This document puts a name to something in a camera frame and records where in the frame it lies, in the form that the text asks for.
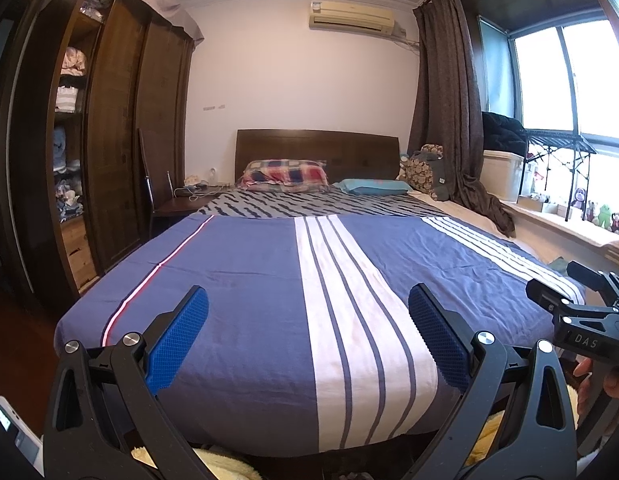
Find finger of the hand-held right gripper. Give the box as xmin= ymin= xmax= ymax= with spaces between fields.
xmin=567 ymin=260 xmax=619 ymax=306
xmin=525 ymin=278 xmax=615 ymax=323

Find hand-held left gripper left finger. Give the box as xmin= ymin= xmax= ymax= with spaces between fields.
xmin=42 ymin=285 xmax=215 ymax=480

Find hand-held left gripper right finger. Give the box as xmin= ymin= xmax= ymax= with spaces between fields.
xmin=404 ymin=282 xmax=577 ymax=480

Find blue striped blanket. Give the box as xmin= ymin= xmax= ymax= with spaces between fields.
xmin=54 ymin=214 xmax=587 ymax=458

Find white storage box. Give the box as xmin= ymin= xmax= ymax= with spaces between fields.
xmin=482 ymin=149 xmax=526 ymax=203

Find black folding rack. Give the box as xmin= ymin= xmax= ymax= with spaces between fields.
xmin=524 ymin=129 xmax=597 ymax=223

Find yellow fluffy rug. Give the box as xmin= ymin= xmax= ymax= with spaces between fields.
xmin=132 ymin=385 xmax=583 ymax=480

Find black jacket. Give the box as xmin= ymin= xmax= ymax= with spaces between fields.
xmin=482 ymin=111 xmax=530 ymax=153

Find teal pillow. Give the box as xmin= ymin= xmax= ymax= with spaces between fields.
xmin=332 ymin=178 xmax=414 ymax=197

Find brown patterned cushion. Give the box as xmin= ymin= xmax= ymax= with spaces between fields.
xmin=397 ymin=144 xmax=453 ymax=201

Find pile of mixed clothes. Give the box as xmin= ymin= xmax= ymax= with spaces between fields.
xmin=54 ymin=177 xmax=85 ymax=221

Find dark chair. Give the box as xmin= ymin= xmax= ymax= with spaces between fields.
xmin=138 ymin=127 xmax=225 ymax=241

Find grey zigzag bed sheet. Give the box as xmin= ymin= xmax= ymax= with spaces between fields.
xmin=197 ymin=187 xmax=450 ymax=220

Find white phone with screen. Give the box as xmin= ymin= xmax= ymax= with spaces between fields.
xmin=0 ymin=395 xmax=43 ymax=476

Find plaid pillow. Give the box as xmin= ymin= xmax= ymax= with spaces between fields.
xmin=237 ymin=159 xmax=330 ymax=193

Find dark wooden wardrobe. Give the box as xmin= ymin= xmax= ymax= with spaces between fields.
xmin=0 ymin=0 xmax=195 ymax=321

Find wooden bed headboard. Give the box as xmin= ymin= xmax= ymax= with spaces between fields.
xmin=236 ymin=129 xmax=401 ymax=188

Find light blue folded clothes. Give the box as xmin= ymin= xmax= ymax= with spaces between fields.
xmin=54 ymin=127 xmax=83 ymax=173

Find brown curtain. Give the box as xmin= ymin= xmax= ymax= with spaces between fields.
xmin=407 ymin=0 xmax=516 ymax=236

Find striped folded clothes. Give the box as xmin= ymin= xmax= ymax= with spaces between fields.
xmin=57 ymin=86 xmax=80 ymax=113

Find pink folded clothes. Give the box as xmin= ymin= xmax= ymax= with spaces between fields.
xmin=62 ymin=47 xmax=88 ymax=73

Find white air conditioner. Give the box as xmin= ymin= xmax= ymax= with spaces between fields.
xmin=308 ymin=1 xmax=396 ymax=37

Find grey cloth on wardrobe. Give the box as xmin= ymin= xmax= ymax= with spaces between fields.
xmin=97 ymin=0 xmax=205 ymax=43

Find white charger cables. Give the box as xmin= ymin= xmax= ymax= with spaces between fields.
xmin=174 ymin=172 xmax=230 ymax=198

